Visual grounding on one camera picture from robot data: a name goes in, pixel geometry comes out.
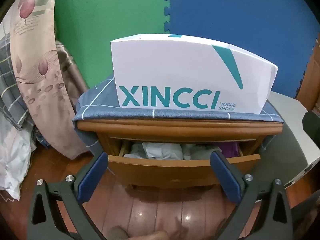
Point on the pink floral curtain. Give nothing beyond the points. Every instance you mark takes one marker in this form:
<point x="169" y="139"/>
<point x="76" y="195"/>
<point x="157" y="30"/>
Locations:
<point x="37" y="55"/>

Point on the brown cloth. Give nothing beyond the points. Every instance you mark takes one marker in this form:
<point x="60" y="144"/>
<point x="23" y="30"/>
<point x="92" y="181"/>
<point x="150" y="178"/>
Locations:
<point x="72" y="80"/>

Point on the pale green underwear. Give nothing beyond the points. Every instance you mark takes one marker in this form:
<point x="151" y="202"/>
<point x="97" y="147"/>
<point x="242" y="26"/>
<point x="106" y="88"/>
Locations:
<point x="197" y="152"/>

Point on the blue foam mat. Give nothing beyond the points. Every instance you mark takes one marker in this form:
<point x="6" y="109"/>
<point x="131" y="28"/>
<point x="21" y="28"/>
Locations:
<point x="225" y="10"/>

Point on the white cardboard shoe box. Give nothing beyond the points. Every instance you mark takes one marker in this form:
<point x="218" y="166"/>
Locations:
<point x="175" y="67"/>

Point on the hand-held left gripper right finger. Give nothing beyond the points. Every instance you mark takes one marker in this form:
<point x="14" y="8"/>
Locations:
<point x="226" y="177"/>

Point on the white cabinet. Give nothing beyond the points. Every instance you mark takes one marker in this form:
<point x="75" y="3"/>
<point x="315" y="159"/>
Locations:
<point x="287" y="155"/>

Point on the blue plaid cloth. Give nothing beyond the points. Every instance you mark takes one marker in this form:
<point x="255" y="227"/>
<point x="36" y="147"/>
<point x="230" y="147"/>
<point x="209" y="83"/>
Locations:
<point x="100" y="105"/>

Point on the wooden door frame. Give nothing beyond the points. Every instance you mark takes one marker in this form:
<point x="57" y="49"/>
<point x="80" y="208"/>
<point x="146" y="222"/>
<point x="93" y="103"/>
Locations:
<point x="310" y="80"/>

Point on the purple bra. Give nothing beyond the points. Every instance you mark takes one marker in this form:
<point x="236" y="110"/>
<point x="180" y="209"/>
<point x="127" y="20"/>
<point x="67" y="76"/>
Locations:
<point x="230" y="149"/>

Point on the grey plaid bedsheet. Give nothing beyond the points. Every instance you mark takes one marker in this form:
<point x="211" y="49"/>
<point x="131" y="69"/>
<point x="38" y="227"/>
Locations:
<point x="7" y="80"/>

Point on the wooden nightstand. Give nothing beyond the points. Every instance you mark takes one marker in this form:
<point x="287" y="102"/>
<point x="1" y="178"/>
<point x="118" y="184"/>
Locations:
<point x="175" y="130"/>

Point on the green foam mat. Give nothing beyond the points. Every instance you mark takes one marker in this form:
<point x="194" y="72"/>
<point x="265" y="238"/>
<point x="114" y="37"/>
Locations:
<point x="100" y="17"/>

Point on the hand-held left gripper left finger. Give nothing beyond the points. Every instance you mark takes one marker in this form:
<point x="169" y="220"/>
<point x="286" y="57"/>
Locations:
<point x="92" y="177"/>

